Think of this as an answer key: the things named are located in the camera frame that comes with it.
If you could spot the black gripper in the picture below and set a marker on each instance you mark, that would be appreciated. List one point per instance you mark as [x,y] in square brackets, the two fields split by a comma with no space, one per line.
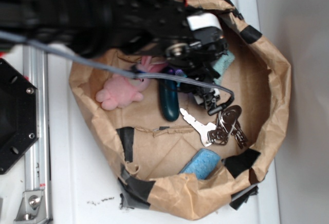
[189,38]

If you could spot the teal blue cloth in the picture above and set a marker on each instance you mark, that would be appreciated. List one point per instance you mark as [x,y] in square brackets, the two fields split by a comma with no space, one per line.
[220,66]

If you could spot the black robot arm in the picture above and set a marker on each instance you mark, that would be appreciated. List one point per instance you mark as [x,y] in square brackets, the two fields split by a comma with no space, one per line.
[84,26]

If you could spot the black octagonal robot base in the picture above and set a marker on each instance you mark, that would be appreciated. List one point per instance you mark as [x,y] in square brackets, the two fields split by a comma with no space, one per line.
[18,116]

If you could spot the pink plush bunny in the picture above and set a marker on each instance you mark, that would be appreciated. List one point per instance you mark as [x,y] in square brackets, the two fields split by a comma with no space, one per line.
[119,91]

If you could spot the dark green toy cucumber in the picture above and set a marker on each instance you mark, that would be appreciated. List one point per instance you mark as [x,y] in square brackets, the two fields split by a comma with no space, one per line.
[169,99]

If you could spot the bunch of metal keys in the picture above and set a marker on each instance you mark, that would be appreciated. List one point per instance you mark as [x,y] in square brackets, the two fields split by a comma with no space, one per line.
[227,124]

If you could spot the blue sponge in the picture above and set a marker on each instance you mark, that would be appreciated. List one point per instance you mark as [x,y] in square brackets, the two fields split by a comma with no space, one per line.
[202,164]

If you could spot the aluminium rail with bracket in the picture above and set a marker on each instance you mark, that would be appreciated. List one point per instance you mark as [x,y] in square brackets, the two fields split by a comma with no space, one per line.
[36,204]

